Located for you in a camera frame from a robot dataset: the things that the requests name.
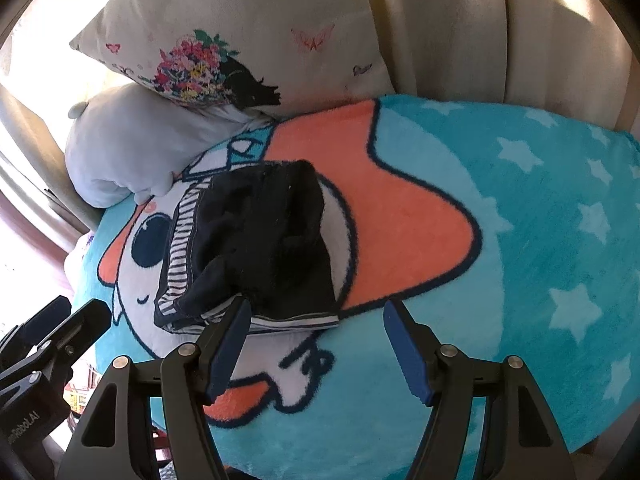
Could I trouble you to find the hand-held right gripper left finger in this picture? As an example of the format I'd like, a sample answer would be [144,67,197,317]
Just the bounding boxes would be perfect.
[57,295,252,480]

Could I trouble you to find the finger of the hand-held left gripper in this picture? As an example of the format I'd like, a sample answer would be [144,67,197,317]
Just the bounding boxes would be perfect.
[47,299,113,362]
[22,296,72,345]

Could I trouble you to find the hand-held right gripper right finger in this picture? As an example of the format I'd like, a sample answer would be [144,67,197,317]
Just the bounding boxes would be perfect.
[383,299,576,480]

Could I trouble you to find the black pants with striped lining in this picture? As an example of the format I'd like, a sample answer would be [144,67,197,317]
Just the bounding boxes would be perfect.
[153,160,341,335]

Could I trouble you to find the turquoise cartoon printed blanket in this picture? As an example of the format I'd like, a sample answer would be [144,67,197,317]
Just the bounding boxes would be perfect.
[65,92,640,480]

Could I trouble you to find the pale grey plush pillow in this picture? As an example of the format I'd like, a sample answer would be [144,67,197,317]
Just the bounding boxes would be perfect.
[65,82,276,208]

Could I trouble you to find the cream floral print pillow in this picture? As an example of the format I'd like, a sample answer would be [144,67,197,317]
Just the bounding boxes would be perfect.
[69,0,396,121]

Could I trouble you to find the dark red wooden frame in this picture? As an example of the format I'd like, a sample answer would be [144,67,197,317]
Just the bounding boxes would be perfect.
[149,427,174,467]

